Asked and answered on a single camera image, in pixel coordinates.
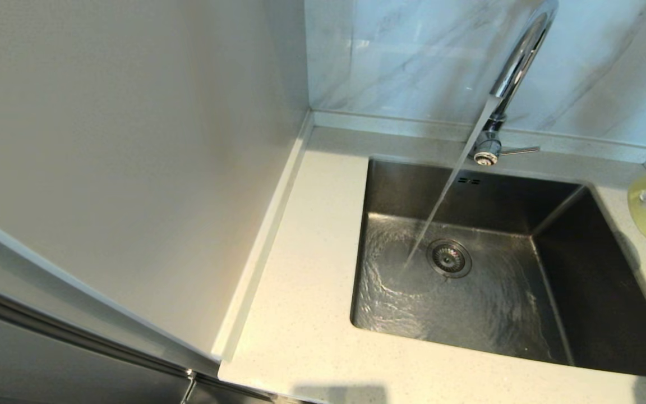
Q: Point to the chrome gooseneck kitchen faucet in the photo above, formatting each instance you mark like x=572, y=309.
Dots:
x=516, y=62

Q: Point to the stainless steel sink basin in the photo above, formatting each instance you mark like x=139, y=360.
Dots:
x=469, y=314

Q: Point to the round metal drain strainer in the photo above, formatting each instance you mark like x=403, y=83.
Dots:
x=449, y=258

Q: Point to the tall glossy grey cabinet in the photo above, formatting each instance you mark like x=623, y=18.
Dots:
x=48, y=359

